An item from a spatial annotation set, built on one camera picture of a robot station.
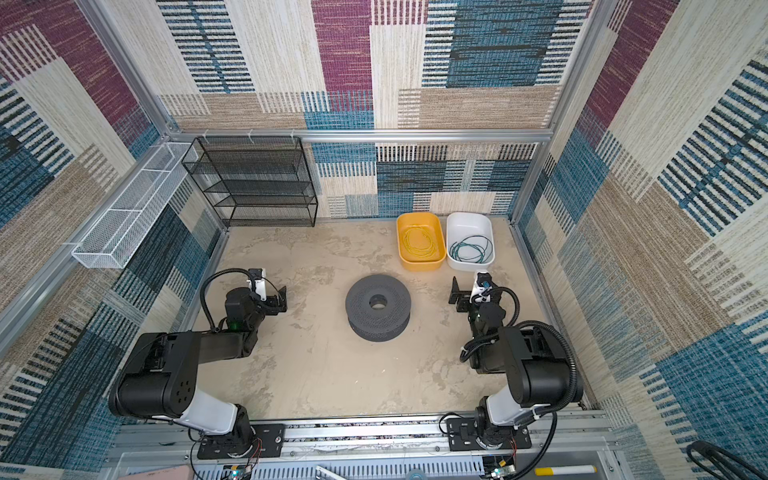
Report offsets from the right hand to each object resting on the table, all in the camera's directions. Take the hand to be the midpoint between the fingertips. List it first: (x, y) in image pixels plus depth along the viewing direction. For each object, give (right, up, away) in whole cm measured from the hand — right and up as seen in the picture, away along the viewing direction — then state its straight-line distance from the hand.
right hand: (471, 279), depth 90 cm
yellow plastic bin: (-8, +19, +25) cm, 33 cm away
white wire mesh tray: (-89, +11, -20) cm, 92 cm away
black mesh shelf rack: (-72, +34, +19) cm, 82 cm away
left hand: (-62, -1, +4) cm, 62 cm away
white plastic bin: (+4, +18, +28) cm, 34 cm away
